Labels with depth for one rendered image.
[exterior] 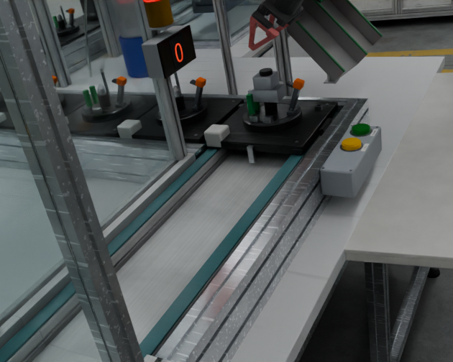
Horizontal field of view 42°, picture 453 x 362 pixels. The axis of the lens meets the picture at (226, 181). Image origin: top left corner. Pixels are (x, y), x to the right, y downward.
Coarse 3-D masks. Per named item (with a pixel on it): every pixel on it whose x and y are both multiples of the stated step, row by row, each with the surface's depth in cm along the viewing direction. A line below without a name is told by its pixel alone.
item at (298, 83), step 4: (296, 80) 130; (300, 80) 130; (288, 84) 131; (292, 84) 131; (296, 84) 130; (300, 84) 129; (296, 88) 130; (300, 88) 130; (296, 92) 131; (292, 96) 132; (296, 96) 132; (292, 100) 133; (296, 100) 133; (292, 104) 133; (292, 108) 134
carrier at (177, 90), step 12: (180, 96) 147; (180, 108) 148; (192, 108) 146; (204, 108) 147; (216, 108) 151; (228, 108) 150; (180, 120) 144; (192, 120) 145; (204, 120) 146; (216, 120) 144; (192, 132) 140
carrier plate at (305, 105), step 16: (240, 112) 146; (304, 112) 140; (320, 112) 138; (240, 128) 138; (304, 128) 132; (224, 144) 134; (240, 144) 131; (256, 144) 129; (272, 144) 128; (288, 144) 126; (304, 144) 125
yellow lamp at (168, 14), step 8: (160, 0) 112; (168, 0) 114; (152, 8) 112; (160, 8) 113; (168, 8) 114; (152, 16) 113; (160, 16) 113; (168, 16) 114; (152, 24) 114; (160, 24) 114; (168, 24) 115
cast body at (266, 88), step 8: (264, 72) 132; (272, 72) 132; (256, 80) 133; (264, 80) 132; (272, 80) 132; (256, 88) 134; (264, 88) 133; (272, 88) 132; (280, 88) 133; (256, 96) 135; (264, 96) 134; (272, 96) 133; (280, 96) 134
